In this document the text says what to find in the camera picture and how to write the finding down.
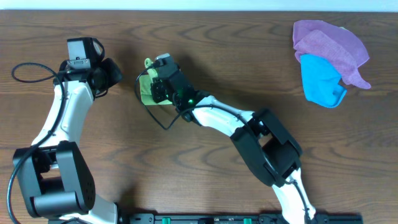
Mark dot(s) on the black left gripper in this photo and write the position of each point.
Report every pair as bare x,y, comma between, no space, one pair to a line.
117,76

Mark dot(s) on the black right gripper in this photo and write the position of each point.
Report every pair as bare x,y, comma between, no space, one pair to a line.
158,94

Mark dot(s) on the green cloth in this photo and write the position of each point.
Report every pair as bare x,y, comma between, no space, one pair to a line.
146,95

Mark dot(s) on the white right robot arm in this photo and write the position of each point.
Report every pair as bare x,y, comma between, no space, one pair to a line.
267,148

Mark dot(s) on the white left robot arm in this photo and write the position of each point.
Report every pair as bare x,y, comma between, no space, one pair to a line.
53,177

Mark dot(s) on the blue cloth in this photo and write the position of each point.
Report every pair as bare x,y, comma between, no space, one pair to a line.
320,81

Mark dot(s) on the purple cloth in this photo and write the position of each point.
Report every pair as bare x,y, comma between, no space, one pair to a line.
343,49

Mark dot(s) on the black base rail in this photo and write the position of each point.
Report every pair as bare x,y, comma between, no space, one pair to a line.
265,218

